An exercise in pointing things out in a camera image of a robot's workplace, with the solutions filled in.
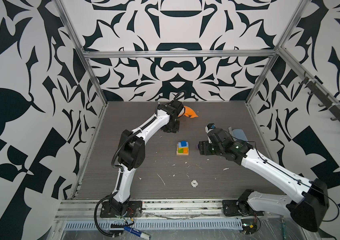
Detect natural wood plank block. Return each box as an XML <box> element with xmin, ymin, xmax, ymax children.
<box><xmin>176</xmin><ymin>152</ymin><xmax>189</xmax><ymax>156</ymax></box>

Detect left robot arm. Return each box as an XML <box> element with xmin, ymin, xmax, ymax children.
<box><xmin>112</xmin><ymin>100</ymin><xmax>184</xmax><ymax>208</ymax></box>

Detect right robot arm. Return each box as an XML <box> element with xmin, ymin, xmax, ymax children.
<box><xmin>198</xmin><ymin>124</ymin><xmax>329</xmax><ymax>232</ymax></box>

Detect orange plush fish toy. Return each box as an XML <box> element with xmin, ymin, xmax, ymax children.
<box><xmin>178</xmin><ymin>106</ymin><xmax>198</xmax><ymax>119</ymax></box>

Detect grey blue pouch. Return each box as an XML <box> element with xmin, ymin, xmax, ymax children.
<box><xmin>228</xmin><ymin>127</ymin><xmax>248</xmax><ymax>142</ymax></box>

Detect white gear shaped piece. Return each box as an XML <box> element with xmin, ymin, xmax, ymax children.
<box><xmin>190</xmin><ymin>180</ymin><xmax>198</xmax><ymax>188</ymax></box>

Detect small green circuit board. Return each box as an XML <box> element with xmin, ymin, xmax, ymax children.
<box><xmin>240</xmin><ymin>218</ymin><xmax>261</xmax><ymax>236</ymax></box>

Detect blue white marker pen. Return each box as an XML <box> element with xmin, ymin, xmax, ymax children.
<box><xmin>124</xmin><ymin>226</ymin><xmax>151</xmax><ymax>240</ymax></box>

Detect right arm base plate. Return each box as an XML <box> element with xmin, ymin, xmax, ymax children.
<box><xmin>222</xmin><ymin>200</ymin><xmax>254</xmax><ymax>217</ymax></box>

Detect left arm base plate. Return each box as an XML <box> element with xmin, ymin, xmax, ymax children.
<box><xmin>100</xmin><ymin>201</ymin><xmax>143</xmax><ymax>218</ymax></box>

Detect black wall hook rack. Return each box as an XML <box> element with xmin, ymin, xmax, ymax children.
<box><xmin>299</xmin><ymin>71</ymin><xmax>340</xmax><ymax>122</ymax></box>

